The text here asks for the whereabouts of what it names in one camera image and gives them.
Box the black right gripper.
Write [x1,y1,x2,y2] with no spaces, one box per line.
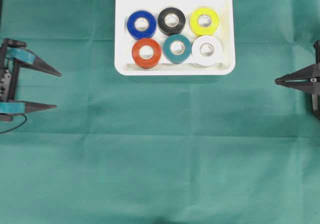
[275,40,320,119]

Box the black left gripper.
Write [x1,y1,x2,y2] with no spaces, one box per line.
[0,39,62,121]

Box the white tape roll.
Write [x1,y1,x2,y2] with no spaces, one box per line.
[192,36,224,67]

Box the orange tape roll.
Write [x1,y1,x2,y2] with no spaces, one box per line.
[131,38,162,69]

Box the yellow tape roll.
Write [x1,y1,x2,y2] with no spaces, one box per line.
[189,8,220,36]

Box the blue tape roll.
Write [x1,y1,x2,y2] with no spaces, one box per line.
[126,11,157,40]

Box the green tape roll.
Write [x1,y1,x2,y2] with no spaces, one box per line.
[162,34,192,64]

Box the black tape roll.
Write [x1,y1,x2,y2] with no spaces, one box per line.
[157,8,186,36]

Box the white plastic tray case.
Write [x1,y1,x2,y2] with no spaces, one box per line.
[114,0,236,76]

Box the black camera cable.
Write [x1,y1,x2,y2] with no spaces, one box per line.
[0,114,28,134]

